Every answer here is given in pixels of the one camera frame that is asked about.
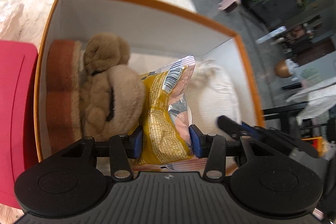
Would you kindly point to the white plastic sheet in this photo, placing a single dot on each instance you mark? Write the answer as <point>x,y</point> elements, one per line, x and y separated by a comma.
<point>317,98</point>

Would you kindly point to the tan plush toy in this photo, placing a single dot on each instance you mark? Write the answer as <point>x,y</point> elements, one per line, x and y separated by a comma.
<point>110,87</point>

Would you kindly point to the golden round ornament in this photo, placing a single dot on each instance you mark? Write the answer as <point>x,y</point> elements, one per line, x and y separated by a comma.
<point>282,69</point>

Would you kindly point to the dark cabinet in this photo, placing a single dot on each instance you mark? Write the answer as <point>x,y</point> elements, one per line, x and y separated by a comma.
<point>275,8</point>

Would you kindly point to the orange cardboard box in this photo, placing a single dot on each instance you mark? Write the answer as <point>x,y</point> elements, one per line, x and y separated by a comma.
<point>131,16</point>

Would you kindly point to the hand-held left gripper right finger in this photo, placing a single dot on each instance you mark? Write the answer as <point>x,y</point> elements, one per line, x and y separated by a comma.
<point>195,142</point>

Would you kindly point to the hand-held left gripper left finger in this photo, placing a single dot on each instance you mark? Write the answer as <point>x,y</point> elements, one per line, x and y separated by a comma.
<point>136,142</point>

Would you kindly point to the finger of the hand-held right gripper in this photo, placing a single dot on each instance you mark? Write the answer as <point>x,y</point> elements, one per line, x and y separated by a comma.
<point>228,124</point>
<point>253,128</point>

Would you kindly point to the plastic snack packet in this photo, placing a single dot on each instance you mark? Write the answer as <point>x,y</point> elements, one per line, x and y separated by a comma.
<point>160,121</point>

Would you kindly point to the brown sponge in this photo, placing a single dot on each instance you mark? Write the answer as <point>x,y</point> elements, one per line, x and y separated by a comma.
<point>60,87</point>

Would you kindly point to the white soft cloth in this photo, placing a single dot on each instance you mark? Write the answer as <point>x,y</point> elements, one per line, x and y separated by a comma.
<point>218,94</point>

